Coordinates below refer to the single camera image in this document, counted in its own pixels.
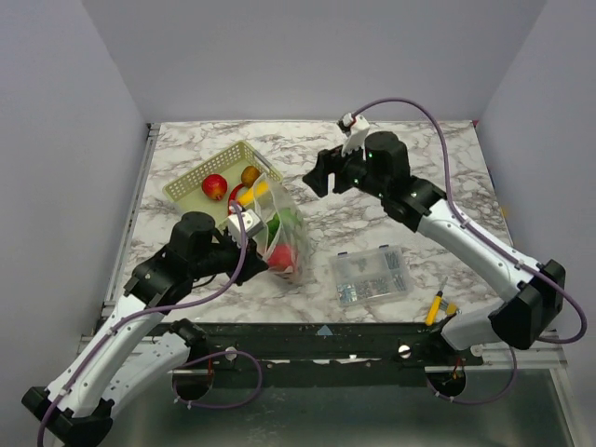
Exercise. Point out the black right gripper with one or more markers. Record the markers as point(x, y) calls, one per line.
point(336, 167)

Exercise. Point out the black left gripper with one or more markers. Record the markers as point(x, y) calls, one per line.
point(252, 264)

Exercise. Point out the red toy bell pepper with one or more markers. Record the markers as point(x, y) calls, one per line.
point(282, 260)

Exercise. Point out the clear zip top bag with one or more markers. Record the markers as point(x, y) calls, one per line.
point(266, 206)

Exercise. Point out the green bell pepper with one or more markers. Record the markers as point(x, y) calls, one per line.
point(287, 217)

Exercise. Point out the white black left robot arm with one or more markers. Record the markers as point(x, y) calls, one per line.
point(80, 405)

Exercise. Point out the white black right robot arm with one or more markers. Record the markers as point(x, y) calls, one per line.
point(381, 169)

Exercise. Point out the red toy chili pepper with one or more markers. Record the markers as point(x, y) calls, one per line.
point(233, 195)

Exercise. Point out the red toy strawberry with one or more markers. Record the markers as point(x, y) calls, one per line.
point(214, 187)

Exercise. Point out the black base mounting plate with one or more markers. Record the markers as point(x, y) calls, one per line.
point(241, 355)

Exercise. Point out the pale green perforated basket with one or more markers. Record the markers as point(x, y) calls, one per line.
point(185, 191)

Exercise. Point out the clear plastic screw box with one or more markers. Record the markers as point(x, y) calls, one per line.
point(370, 276)

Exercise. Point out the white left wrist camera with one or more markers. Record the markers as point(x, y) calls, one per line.
point(247, 225)

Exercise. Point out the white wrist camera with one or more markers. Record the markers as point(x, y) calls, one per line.
point(247, 225)
point(355, 128)

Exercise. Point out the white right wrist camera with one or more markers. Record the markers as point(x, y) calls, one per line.
point(355, 128)

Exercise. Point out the yellow handled screwdriver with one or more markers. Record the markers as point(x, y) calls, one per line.
point(435, 305)

